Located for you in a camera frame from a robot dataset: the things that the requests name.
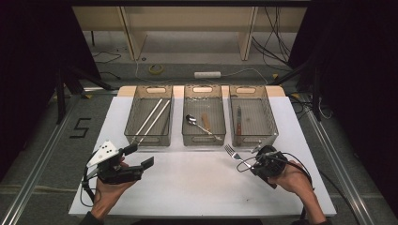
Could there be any metal spoon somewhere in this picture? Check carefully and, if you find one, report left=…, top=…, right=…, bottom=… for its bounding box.
left=185, top=113, right=223, bottom=143

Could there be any knife with wooden handle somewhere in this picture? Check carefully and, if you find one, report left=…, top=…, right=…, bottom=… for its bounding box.
left=236, top=105, right=243, bottom=146

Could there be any black floor cable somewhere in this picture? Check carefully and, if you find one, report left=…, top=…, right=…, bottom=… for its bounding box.
left=99, top=70, right=122, bottom=81
left=93, top=51, right=122, bottom=65

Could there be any metal floor rail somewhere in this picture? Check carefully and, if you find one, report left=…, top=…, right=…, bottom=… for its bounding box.
left=0, top=93, right=83, bottom=225
left=304, top=93, right=376, bottom=225

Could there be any white chopstick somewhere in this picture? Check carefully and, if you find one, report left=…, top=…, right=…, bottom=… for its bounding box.
left=130, top=97, right=164, bottom=145
left=136, top=98, right=172, bottom=146

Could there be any person's right hand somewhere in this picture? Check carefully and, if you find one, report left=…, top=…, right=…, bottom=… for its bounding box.
left=268, top=159, right=314, bottom=195

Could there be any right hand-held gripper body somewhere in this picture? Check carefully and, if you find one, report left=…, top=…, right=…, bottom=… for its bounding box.
left=251, top=142, right=288, bottom=182

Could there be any black metal stand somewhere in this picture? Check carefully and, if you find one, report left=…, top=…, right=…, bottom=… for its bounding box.
left=268, top=57, right=323, bottom=122
left=55, top=64, right=115, bottom=126

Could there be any grey translucent plastic bin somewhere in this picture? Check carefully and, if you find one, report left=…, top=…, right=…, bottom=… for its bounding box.
left=124, top=84, right=175, bottom=148
left=228, top=84, right=280, bottom=148
left=181, top=84, right=227, bottom=147

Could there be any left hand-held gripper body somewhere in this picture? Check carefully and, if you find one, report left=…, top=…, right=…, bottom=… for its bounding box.
left=86, top=140, right=145, bottom=186

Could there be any bundle of black cables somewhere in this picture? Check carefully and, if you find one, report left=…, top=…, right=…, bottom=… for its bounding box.
left=251, top=6, right=293, bottom=68

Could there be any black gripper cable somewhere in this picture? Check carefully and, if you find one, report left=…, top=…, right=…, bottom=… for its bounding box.
left=80, top=167, right=101, bottom=208
left=236, top=150, right=361, bottom=225

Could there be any beige wooden shelf unit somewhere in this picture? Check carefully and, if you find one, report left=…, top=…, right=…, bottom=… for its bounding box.
left=72, top=6, right=308, bottom=62

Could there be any fork with wooden handle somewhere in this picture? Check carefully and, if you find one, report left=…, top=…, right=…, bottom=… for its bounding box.
left=223, top=143, right=279, bottom=189

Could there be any white table board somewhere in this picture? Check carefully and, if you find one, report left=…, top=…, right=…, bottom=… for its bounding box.
left=69, top=96, right=338, bottom=218

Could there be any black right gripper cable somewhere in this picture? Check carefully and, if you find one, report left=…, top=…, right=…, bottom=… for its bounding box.
left=236, top=150, right=361, bottom=225

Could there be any dark curtain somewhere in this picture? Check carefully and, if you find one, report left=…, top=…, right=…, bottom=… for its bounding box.
left=0, top=0, right=102, bottom=182
left=287, top=0, right=398, bottom=217

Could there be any person's left hand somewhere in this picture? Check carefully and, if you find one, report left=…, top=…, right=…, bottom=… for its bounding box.
left=90, top=178, right=137, bottom=221

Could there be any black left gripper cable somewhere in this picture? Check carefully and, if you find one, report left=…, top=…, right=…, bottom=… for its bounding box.
left=80, top=167, right=101, bottom=208

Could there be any white power strip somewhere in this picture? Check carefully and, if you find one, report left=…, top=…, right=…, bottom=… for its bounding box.
left=193, top=71, right=222, bottom=80

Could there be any yellow tape roll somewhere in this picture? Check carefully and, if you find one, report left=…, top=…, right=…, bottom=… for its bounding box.
left=148, top=64, right=164, bottom=76

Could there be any white floor cable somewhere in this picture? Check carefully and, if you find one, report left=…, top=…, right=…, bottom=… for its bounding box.
left=134, top=59, right=270, bottom=86

